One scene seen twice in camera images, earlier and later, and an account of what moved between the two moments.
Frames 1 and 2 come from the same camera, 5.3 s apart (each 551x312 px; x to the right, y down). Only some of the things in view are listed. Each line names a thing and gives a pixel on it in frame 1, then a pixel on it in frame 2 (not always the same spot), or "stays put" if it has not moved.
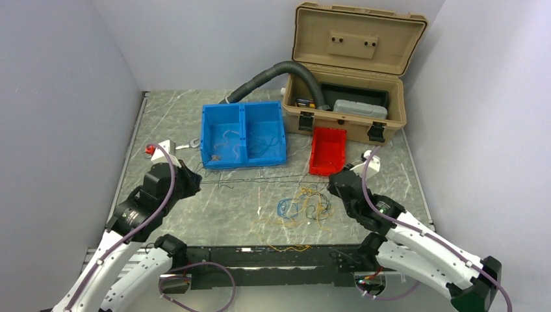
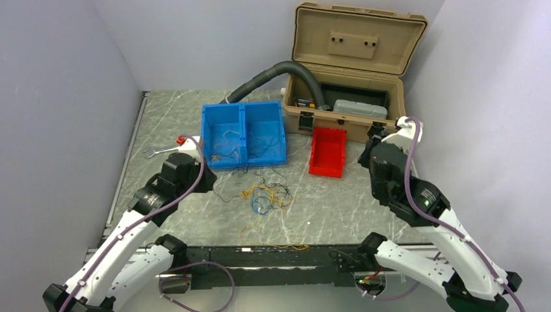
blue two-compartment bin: (242, 134) stays put
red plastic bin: (328, 151) stays put
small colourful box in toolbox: (305, 103) stays put
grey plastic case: (359, 108) stays put
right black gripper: (333, 187) → (363, 158)
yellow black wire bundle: (316, 206) → (267, 195)
